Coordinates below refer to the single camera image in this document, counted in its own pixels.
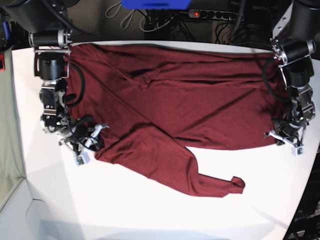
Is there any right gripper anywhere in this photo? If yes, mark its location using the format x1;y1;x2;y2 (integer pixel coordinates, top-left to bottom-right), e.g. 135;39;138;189
58;124;109;157

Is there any blue box at top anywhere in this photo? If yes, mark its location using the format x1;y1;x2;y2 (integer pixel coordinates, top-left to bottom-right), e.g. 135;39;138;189
121;0;191;10

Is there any dark red t-shirt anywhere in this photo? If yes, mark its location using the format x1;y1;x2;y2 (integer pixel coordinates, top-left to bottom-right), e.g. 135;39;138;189
70;43;288;197

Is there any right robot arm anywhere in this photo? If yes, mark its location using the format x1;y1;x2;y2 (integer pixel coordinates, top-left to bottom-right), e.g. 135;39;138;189
0;0;107;162

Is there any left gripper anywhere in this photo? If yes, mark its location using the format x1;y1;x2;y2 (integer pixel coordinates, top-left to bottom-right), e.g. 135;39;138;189
264;123;307;148

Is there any blue handled tool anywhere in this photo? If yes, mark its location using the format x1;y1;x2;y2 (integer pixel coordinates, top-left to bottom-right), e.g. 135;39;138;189
2;21;12;42

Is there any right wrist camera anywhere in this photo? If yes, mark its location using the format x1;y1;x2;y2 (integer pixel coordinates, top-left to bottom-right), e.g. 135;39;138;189
74;152;91;167

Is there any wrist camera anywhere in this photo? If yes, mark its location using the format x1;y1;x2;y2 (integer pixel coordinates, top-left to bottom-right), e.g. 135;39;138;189
74;152;91;167
292;145;305;157

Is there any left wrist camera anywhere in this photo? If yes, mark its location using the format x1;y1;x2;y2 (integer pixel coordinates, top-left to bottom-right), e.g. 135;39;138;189
292;145;305;157

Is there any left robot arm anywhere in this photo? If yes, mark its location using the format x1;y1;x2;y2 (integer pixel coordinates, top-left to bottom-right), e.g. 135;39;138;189
262;0;320;156

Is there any red box at left edge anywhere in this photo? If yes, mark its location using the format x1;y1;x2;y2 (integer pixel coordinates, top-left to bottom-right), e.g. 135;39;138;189
0;53;6;72

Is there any black power strip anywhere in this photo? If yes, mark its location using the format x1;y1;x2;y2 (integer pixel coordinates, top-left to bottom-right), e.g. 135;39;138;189
188;9;238;22

